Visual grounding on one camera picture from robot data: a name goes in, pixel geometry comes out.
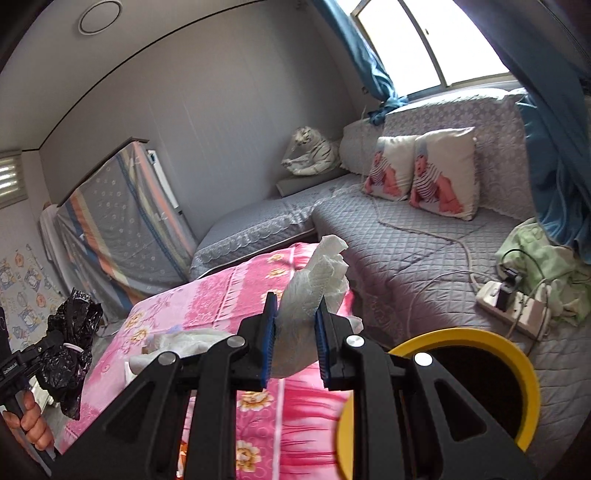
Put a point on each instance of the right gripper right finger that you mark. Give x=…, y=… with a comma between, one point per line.
x=335, y=342

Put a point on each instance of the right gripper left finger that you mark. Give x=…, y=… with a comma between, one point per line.
x=259, y=331

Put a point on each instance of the white paper towel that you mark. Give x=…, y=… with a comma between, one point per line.
x=322, y=279

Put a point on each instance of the black plastic trash bag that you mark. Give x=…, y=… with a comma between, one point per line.
x=64, y=368

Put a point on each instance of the yellow rimmed trash bin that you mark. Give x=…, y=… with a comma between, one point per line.
x=456, y=403

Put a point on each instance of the left hand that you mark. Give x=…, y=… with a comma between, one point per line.
x=31, y=429

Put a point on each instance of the white tissue on table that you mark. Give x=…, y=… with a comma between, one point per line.
x=184, y=343

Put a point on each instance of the cartoon floor mat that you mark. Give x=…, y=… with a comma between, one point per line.
x=28, y=297

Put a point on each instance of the pink floral tablecloth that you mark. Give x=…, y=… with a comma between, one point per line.
x=185, y=418

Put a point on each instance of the grey bolster cushion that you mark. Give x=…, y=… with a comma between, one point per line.
x=294, y=184

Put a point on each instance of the left baby print pillow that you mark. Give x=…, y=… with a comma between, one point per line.
x=392, y=170

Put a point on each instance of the baby print pillow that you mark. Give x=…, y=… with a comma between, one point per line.
x=445, y=180
x=392, y=170

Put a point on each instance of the grey quilted sofa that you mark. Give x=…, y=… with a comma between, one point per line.
x=409, y=266

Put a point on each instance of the black charger adapter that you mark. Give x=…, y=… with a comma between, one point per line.
x=508, y=288

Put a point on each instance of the white power strip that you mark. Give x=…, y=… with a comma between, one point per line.
x=523, y=313

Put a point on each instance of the white tiger plush toy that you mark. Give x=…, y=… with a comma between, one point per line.
x=309, y=153

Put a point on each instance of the right baby print pillow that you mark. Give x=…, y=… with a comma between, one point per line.
x=445, y=180

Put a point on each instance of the green blanket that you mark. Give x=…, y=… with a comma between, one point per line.
x=551, y=273

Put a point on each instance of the left blue curtain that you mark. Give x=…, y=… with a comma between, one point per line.
x=369, y=66

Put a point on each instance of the blue curtain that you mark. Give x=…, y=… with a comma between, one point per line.
x=555, y=118
x=369, y=66

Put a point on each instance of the window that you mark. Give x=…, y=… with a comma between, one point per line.
x=426, y=46

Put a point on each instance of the round ceiling light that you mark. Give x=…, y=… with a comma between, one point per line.
x=99, y=17

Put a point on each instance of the right blue curtain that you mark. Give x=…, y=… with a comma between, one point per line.
x=555, y=118

